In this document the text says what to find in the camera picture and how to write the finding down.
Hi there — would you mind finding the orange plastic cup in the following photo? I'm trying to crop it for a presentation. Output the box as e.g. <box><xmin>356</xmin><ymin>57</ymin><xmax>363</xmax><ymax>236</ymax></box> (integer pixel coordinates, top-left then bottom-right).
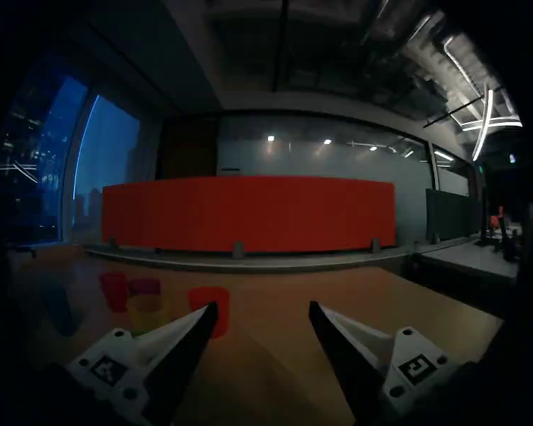
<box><xmin>188</xmin><ymin>285</ymin><xmax>230</xmax><ymax>341</ymax></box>

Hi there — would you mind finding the dark grey desk screen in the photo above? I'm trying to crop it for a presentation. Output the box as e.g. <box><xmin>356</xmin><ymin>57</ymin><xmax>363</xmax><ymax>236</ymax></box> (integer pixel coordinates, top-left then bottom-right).
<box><xmin>424</xmin><ymin>187</ymin><xmax>482</xmax><ymax>244</ymax></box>

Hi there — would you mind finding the purple plastic cup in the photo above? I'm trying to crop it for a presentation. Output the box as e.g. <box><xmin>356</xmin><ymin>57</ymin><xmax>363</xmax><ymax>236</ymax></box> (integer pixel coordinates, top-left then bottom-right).
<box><xmin>129</xmin><ymin>278</ymin><xmax>162</xmax><ymax>297</ymax></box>

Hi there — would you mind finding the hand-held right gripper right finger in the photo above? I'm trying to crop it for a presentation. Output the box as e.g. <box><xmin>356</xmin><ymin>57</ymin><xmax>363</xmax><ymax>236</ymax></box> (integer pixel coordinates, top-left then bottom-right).
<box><xmin>308</xmin><ymin>300</ymin><xmax>466</xmax><ymax>426</ymax></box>

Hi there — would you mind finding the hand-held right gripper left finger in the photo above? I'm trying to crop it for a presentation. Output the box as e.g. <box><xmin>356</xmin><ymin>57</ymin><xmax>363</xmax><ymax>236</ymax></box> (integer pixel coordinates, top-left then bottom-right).
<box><xmin>65</xmin><ymin>301</ymin><xmax>220</xmax><ymax>426</ymax></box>

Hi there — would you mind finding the yellow plastic cup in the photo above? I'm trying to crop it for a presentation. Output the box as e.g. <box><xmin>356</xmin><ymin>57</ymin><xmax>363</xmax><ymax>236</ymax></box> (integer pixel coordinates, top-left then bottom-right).
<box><xmin>129</xmin><ymin>294</ymin><xmax>166</xmax><ymax>333</ymax></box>

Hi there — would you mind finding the red desk screen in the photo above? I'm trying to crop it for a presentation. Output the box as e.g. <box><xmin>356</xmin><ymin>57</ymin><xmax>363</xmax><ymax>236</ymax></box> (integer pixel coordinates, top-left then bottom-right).
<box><xmin>84</xmin><ymin>175</ymin><xmax>411</xmax><ymax>273</ymax></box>

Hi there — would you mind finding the red plastic cup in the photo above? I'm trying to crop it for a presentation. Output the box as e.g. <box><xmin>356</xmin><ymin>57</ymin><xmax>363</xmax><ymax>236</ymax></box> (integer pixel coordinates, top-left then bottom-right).
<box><xmin>98</xmin><ymin>271</ymin><xmax>129</xmax><ymax>313</ymax></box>

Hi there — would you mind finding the blue plastic cup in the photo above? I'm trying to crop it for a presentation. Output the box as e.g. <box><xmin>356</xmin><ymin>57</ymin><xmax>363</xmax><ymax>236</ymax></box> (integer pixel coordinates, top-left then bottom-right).
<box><xmin>38</xmin><ymin>283</ymin><xmax>80</xmax><ymax>337</ymax></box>

